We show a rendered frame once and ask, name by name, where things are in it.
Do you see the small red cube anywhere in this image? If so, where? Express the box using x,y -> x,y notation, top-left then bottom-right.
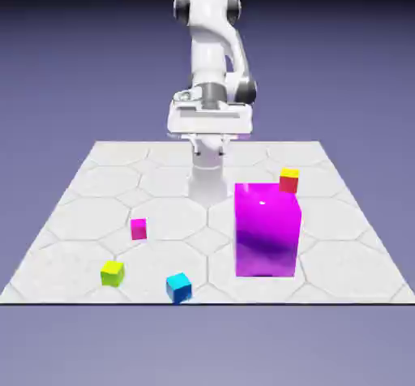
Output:
278,167 -> 301,195

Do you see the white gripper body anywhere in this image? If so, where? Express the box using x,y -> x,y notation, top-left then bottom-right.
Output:
166,99 -> 254,141

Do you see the small yellow-green cube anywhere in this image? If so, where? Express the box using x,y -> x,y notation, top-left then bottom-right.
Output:
99,259 -> 126,288

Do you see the large magenta box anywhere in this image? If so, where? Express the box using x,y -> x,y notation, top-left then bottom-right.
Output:
233,182 -> 302,278

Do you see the small pink cube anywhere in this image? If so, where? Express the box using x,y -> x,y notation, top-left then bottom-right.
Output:
129,217 -> 148,241

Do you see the small cyan cube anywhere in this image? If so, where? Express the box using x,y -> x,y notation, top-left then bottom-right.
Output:
165,271 -> 193,305

